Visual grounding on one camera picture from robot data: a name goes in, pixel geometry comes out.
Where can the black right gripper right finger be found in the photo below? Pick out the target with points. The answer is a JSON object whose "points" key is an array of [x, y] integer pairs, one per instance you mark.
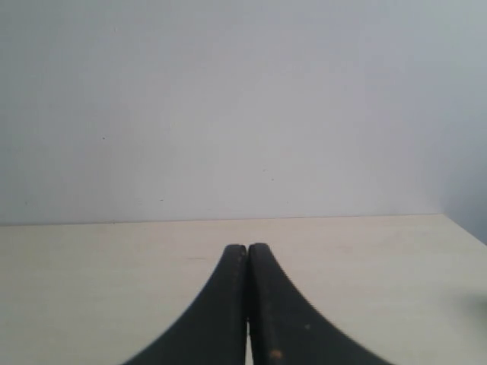
{"points": [[284, 327]]}

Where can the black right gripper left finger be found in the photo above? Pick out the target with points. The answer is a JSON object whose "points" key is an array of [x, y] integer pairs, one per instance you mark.
{"points": [[213, 329]]}

